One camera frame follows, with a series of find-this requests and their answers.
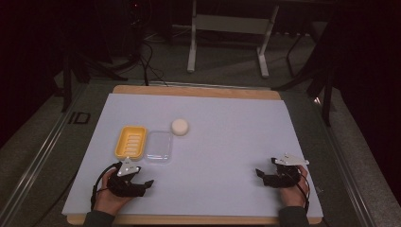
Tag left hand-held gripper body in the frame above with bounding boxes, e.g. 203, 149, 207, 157
107, 157, 148, 199

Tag person's left hand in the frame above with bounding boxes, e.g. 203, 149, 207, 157
94, 168, 134, 218

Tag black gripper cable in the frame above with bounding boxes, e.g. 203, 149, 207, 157
294, 175, 312, 216
90, 161, 123, 212

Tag white metal stand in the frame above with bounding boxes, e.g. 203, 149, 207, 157
186, 0, 281, 79

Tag round white soap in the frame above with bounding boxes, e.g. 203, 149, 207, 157
170, 117, 190, 137

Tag white foam mat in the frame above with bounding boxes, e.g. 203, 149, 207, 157
61, 92, 324, 219

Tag black floor cables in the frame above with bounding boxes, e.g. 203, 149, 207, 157
126, 0, 169, 87

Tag black tripod stand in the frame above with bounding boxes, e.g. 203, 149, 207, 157
52, 46, 130, 114

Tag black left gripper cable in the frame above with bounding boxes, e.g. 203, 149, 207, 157
90, 161, 123, 212

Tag clear plastic container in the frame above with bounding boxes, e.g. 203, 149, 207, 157
144, 130, 174, 165

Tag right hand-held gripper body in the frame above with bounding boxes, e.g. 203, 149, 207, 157
262, 152, 310, 189

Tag metal floor rail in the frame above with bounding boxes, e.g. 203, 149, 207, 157
310, 94, 377, 227
0, 82, 89, 227

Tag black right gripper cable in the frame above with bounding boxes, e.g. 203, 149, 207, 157
294, 175, 312, 216

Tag person's right hand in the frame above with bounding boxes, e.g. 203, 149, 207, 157
278, 165, 310, 208

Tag yellow soap dish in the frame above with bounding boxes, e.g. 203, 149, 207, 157
113, 125, 148, 162

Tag white board with wooden edge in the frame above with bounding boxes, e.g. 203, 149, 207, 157
66, 84, 323, 226

